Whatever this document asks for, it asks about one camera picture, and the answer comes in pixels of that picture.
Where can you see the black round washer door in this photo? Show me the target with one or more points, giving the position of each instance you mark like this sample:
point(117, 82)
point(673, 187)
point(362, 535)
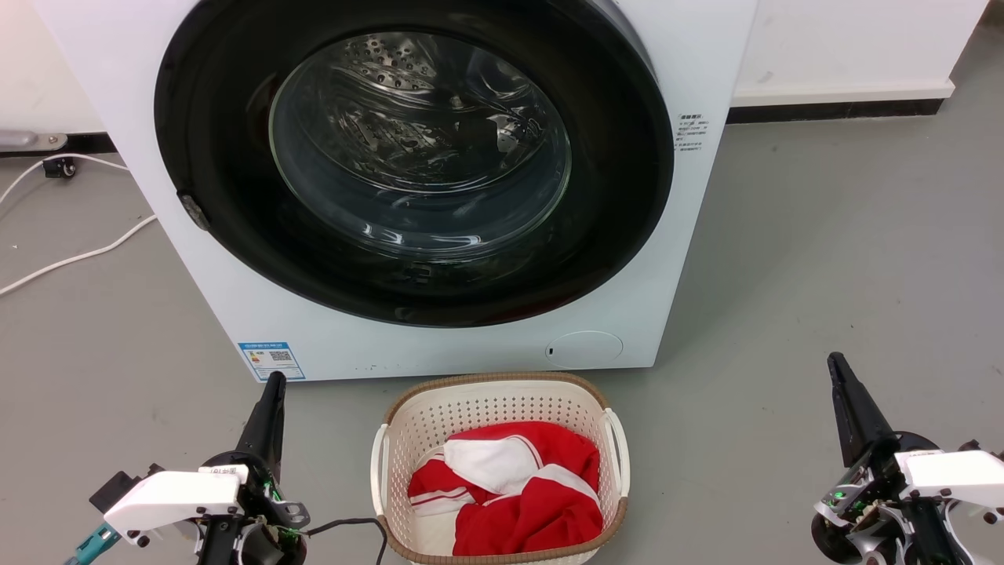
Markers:
point(612, 220)

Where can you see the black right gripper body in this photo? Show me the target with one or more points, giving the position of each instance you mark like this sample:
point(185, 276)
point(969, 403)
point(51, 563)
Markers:
point(871, 510)

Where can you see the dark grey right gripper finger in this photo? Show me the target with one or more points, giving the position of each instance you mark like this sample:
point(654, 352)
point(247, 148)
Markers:
point(856, 412)

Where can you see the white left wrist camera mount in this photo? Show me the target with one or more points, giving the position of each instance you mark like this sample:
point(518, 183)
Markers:
point(169, 502)

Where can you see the round white filter cover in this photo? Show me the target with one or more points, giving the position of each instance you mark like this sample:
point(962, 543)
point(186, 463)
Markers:
point(584, 349)

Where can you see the white plastic laundry basket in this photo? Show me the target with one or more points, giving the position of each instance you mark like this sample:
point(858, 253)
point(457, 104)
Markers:
point(486, 404)

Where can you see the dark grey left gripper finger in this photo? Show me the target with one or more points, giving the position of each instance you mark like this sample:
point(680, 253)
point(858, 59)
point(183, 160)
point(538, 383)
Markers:
point(264, 428)

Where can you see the small printed text sticker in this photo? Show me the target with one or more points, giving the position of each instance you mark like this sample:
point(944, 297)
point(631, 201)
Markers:
point(692, 132)

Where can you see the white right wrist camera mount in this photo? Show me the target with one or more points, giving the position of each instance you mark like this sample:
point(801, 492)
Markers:
point(953, 475)

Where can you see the grey metal floor bracket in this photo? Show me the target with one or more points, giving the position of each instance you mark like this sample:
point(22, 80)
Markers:
point(31, 140)

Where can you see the blue energy label sticker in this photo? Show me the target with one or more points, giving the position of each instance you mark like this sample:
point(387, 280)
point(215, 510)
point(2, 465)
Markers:
point(271, 360)

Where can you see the small black floor plug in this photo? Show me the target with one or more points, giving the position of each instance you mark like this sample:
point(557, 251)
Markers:
point(60, 167)

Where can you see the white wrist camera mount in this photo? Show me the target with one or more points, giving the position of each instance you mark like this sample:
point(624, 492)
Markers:
point(953, 475)
point(169, 502)

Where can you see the white front-load washing machine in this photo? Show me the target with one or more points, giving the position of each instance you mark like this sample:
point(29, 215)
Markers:
point(706, 47)

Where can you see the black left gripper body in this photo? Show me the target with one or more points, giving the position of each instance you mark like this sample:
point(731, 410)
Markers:
point(267, 514)

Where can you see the stainless steel washer drum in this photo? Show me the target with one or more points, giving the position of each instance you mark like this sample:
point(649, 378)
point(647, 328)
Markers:
point(416, 133)

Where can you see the red and white garment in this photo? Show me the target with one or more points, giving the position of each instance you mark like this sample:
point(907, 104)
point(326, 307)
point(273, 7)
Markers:
point(541, 510)

